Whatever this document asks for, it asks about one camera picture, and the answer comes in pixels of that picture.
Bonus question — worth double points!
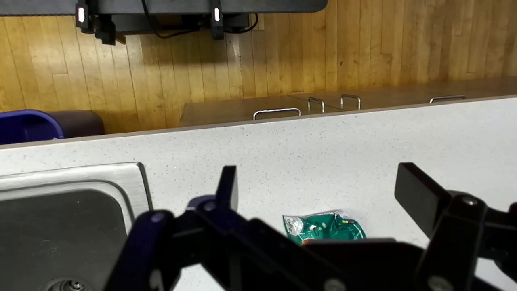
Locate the blue plastic bin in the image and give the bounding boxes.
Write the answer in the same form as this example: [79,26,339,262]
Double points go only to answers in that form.
[0,110,64,144]

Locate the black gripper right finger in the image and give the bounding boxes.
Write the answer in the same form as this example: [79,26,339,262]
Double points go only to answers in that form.
[394,161,517,291]

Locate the wooden base cabinet drawers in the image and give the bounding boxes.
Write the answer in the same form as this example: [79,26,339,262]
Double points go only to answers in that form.
[179,76,517,126]

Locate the green snack packet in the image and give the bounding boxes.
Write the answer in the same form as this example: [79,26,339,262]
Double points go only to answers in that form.
[283,210,367,244]

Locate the stainless steel double sink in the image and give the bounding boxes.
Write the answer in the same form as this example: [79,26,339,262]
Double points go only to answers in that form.
[0,163,152,291]

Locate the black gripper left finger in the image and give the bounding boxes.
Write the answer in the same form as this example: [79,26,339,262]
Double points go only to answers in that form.
[103,163,346,291]

